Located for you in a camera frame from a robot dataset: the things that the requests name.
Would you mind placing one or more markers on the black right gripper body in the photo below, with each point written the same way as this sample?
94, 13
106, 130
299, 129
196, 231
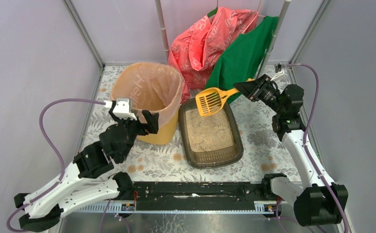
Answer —
258, 91

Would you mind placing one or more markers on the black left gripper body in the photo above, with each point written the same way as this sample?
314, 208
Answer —
142, 125

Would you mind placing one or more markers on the yellow ribbed trash bin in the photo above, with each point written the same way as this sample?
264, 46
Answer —
162, 135

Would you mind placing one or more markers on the yellow litter scoop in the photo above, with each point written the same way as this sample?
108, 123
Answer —
212, 100

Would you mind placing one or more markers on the grey translucent litter box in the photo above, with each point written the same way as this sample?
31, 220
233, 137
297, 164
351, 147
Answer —
216, 158

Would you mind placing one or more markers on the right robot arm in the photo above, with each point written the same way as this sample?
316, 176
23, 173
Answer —
320, 201

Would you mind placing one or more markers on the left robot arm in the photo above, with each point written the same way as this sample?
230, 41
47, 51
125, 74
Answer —
60, 197

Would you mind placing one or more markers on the beige cat litter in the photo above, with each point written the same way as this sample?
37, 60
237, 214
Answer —
208, 133

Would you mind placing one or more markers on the green t-shirt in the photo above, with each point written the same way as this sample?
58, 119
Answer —
241, 60

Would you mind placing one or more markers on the pink plastic bin liner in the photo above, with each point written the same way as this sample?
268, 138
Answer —
146, 90

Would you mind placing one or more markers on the floral table mat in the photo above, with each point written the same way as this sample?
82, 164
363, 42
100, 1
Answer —
263, 153

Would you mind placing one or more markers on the pink patterned jacket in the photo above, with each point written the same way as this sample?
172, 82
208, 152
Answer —
195, 51

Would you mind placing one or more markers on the white clothes rack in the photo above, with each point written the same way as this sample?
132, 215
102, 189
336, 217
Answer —
268, 51

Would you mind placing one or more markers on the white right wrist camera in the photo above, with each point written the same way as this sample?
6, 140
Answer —
280, 72

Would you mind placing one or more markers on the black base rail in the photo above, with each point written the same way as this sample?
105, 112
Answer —
207, 191

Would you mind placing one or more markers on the white slotted cable duct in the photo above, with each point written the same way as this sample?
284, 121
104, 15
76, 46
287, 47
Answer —
193, 207

